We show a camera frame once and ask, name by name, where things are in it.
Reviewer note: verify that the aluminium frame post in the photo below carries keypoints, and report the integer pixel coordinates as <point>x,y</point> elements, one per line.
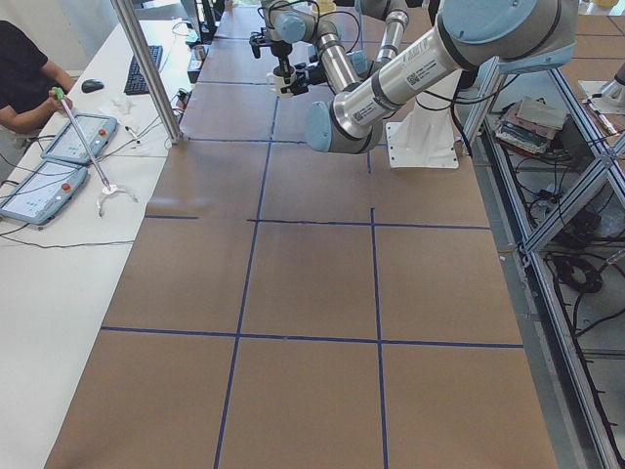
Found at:
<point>137,40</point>

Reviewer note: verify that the upper teach pendant tablet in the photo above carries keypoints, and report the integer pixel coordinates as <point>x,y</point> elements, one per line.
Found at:
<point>67,146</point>

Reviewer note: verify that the metal cup on table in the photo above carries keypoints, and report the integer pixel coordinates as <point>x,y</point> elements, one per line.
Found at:
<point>199,52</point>

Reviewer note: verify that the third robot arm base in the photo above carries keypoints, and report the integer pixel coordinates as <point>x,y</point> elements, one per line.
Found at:
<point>610,98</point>

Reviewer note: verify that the stack of books magazines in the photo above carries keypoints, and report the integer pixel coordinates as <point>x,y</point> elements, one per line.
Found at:
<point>530,125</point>

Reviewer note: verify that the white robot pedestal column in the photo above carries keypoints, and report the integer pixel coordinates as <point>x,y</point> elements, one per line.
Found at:
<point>424,138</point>

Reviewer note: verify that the lower teach pendant tablet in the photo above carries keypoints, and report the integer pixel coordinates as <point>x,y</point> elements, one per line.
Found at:
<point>43,194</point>

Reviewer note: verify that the seated person in black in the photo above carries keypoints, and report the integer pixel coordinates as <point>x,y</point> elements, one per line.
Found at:
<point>28,77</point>

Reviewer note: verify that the crumpled white tissue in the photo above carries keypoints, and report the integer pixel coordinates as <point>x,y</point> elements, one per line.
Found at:
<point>122,105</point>

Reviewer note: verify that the teach pendant tablet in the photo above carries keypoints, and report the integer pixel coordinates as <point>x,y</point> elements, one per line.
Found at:
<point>67,146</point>
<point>43,194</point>

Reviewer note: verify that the black computer mouse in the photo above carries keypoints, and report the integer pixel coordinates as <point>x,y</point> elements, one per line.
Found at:
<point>91,85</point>

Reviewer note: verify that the pink reacher grabber stick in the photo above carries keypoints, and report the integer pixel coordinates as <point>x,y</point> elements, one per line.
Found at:
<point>109,189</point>

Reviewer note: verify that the white mug dark inside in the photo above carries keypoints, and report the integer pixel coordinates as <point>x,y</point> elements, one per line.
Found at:
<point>281,85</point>

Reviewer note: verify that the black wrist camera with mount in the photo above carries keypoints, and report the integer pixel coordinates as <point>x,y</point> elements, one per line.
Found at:
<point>259,40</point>

